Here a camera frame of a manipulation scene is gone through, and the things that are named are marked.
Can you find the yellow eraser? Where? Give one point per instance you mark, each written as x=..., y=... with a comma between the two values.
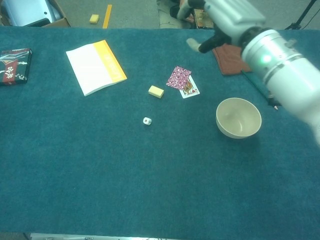
x=156, y=91

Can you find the cream bowl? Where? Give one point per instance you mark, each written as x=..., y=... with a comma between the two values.
x=238, y=118

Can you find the yellow sponge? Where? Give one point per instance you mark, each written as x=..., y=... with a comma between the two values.
x=94, y=19

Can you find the small white die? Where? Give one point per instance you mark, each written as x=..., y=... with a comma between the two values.
x=147, y=121

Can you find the smartphone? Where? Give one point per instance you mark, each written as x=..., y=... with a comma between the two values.
x=203, y=21

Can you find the seated person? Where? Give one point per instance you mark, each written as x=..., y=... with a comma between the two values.
x=165, y=15

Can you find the dark green pencil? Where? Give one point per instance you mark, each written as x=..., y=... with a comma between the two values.
x=252, y=81

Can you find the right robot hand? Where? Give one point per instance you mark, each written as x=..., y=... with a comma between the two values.
x=232, y=15

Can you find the black box with Japanese print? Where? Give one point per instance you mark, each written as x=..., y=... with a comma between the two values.
x=13, y=66

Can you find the grey plastic case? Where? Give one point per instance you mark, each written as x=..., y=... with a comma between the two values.
x=25, y=11

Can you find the folded brown cloth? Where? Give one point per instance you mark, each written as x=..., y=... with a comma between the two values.
x=231, y=61

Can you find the black tripod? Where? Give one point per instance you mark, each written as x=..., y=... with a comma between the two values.
x=297, y=23

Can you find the face-up playing card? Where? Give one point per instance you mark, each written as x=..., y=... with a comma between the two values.
x=192, y=91

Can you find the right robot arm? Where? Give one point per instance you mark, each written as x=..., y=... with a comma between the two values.
x=287, y=75

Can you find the red patterned playing card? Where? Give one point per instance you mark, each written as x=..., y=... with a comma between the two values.
x=178, y=76

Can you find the cardboard box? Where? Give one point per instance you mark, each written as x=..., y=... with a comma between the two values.
x=61, y=22

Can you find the teal tablecloth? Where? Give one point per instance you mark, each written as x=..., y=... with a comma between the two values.
x=125, y=162

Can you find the white and yellow notebook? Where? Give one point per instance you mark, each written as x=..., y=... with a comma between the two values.
x=92, y=66

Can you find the yellow strip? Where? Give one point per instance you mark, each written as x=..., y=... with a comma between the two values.
x=107, y=16

